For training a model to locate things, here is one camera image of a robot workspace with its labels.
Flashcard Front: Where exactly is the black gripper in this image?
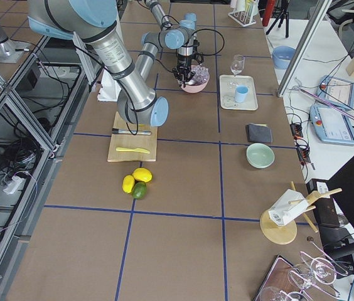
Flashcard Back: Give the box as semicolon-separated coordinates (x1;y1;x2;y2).
191;37;203;65
172;54;196;87

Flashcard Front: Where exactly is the stainless steel ice scoop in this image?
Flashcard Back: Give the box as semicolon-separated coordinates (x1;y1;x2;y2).
185;79;201;86

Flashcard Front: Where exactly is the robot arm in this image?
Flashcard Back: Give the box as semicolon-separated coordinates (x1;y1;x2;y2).
28;1;197;127
144;1;203;67

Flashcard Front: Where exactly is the pile of clear ice cubes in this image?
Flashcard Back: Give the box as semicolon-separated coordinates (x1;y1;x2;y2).
192;65;209;84

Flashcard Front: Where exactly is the light blue cup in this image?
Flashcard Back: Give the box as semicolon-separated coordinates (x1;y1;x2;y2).
234;85;249;103

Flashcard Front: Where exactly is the pink bowl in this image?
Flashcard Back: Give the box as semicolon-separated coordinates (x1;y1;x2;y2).
181;77;210;93

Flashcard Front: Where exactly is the clear wine glass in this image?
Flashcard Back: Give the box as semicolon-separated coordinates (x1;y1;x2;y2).
230;55;245;88

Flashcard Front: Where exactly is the cream bear tray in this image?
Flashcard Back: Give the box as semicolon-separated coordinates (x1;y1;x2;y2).
219;75;258;111

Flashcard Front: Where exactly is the wooden cutting board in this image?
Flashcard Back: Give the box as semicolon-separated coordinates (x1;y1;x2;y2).
107;112;158;162

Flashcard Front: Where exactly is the blue bowl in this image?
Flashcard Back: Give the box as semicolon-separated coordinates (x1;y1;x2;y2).
272;46;296;70

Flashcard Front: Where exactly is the red fire extinguisher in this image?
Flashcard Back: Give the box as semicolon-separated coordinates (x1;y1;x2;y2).
262;0;276;27

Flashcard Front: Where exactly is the yellow plastic knife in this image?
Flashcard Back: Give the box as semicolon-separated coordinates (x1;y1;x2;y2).
115;147;151;154

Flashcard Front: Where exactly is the steel cylinder tool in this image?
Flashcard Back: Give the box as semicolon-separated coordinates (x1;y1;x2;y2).
112;128;152;135

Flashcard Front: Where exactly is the black tripod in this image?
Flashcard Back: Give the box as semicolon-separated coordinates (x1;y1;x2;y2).
265;0;290;38

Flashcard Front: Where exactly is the grey folded cloth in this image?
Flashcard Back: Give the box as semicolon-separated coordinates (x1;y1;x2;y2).
245;123;272;143

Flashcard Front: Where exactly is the yellow lemon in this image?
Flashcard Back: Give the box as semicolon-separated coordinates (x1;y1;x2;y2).
132;167;153;182
122;174;136;194

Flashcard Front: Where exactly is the green bowl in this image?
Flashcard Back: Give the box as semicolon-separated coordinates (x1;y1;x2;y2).
246;143;275;169

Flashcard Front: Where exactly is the green avocado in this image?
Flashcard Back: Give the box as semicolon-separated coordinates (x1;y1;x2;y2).
131;182;147;199

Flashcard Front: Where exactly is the far blue teach pendant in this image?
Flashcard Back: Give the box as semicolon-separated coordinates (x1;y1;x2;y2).
317;75;354;110

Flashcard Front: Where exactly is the blue teach pendant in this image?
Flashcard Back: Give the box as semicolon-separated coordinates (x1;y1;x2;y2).
309;105;354;145
317;75;354;110

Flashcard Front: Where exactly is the near blue teach pendant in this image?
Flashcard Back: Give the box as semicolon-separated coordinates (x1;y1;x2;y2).
309;105;354;145

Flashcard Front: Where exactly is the wooden stand round base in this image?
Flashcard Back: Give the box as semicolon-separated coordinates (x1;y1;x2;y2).
259;181;343;246

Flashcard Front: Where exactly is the white power strip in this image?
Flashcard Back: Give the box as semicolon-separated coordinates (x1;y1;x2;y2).
3;175;24;194

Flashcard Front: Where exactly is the black monitor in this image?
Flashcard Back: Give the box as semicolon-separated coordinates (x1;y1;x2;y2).
316;145;354;261

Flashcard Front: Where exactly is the white wire cup rack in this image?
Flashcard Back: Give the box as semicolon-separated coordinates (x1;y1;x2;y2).
228;0;259;27

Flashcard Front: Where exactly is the aluminium frame post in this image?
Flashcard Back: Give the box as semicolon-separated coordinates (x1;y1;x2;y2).
277;0;333;97

